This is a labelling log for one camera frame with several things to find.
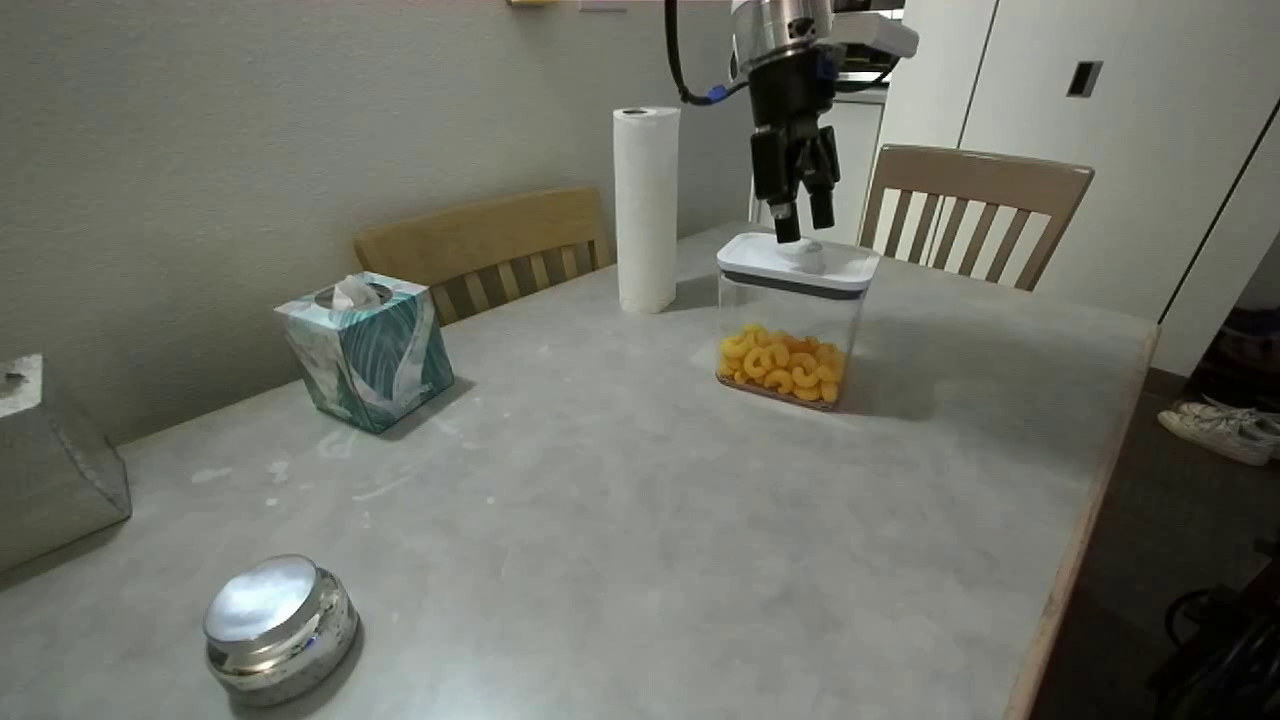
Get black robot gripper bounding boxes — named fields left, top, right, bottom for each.
left=748, top=49, right=839, bottom=246

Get white rectangular container lid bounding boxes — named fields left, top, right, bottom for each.
left=716, top=231, right=881, bottom=296

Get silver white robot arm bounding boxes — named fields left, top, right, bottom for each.
left=731, top=0, right=839, bottom=246

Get white paper towel roll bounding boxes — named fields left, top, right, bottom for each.
left=614, top=109, right=682, bottom=315

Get clear plastic food container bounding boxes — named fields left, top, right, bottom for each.
left=716, top=279, right=860, bottom=411

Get light wooden slatted chair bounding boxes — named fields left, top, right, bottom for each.
left=860, top=143, right=1091, bottom=293

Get orange cereal rings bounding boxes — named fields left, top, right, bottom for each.
left=716, top=324, right=848, bottom=411

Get teal patterned tissue box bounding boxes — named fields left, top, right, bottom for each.
left=277, top=271, right=458, bottom=438

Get white sneakers on floor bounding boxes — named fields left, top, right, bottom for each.
left=1160, top=403, right=1280, bottom=469

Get small silver metal tin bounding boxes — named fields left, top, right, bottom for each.
left=204, top=558, right=362, bottom=703

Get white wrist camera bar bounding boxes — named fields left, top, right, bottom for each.
left=824, top=11, right=919, bottom=67

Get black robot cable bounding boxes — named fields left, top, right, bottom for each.
left=662, top=0, right=754, bottom=111

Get wooden chair by wall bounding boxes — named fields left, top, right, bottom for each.
left=357, top=186, right=614, bottom=324

